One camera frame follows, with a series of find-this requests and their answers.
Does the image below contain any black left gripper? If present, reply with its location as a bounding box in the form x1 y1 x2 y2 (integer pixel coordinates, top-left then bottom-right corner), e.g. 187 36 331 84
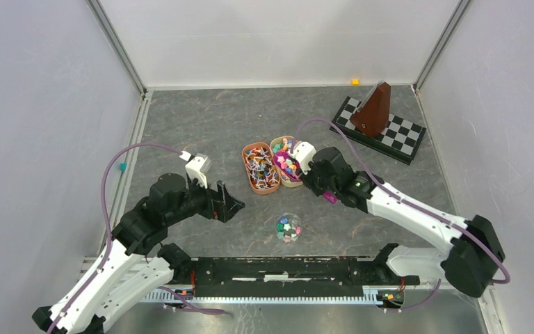
166 172 245 225

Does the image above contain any beige tray of star candies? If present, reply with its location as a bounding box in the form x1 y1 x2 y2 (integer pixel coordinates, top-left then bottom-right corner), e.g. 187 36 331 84
270 136 302 188

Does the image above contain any magenta plastic scoop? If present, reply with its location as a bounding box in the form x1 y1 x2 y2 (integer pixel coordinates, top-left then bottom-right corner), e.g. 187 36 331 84
275 152 338 204

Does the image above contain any orange tray of lollipops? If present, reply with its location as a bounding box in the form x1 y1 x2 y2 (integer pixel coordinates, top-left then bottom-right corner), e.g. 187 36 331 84
241 142 281 195

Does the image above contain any clear round plastic jar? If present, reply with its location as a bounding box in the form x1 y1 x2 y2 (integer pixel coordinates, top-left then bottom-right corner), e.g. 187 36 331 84
275 213 302 243

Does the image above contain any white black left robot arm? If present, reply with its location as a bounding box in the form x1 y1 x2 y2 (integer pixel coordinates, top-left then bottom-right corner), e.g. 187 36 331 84
32 173 245 333

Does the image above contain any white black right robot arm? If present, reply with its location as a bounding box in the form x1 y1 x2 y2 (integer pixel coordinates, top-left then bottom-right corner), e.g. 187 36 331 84
292 142 505 298

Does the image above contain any brown wooden metronome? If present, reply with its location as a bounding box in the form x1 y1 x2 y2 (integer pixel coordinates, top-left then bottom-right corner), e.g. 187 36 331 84
349 81 391 138

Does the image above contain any black white chessboard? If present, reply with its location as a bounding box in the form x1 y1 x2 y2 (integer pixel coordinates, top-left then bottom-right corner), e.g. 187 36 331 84
330 96 426 165

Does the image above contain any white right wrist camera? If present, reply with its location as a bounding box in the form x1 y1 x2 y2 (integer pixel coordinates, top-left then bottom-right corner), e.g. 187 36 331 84
291 141 316 174

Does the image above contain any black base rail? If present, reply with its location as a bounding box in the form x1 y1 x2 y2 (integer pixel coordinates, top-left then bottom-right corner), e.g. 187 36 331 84
169 256 420 298

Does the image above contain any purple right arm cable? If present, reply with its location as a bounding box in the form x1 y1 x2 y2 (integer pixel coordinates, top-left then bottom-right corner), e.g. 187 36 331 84
292 116 511 313

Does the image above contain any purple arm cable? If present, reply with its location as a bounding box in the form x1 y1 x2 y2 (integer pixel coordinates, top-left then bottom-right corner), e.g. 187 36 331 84
45 142 192 334
292 116 511 313

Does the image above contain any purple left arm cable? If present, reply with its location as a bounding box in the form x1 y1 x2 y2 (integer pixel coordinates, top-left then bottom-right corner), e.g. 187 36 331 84
45 142 192 334

